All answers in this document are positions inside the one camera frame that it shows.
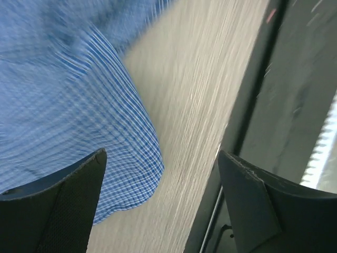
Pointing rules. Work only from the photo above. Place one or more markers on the white slotted cable duct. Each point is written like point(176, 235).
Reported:
point(322, 149)

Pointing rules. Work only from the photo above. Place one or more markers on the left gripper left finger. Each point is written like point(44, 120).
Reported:
point(54, 213)

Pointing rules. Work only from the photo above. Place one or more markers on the blue checked long sleeve shirt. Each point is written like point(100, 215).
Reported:
point(66, 93)

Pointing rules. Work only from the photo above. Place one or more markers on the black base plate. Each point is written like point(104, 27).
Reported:
point(285, 95)

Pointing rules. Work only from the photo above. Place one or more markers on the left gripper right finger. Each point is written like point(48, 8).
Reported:
point(272, 214)

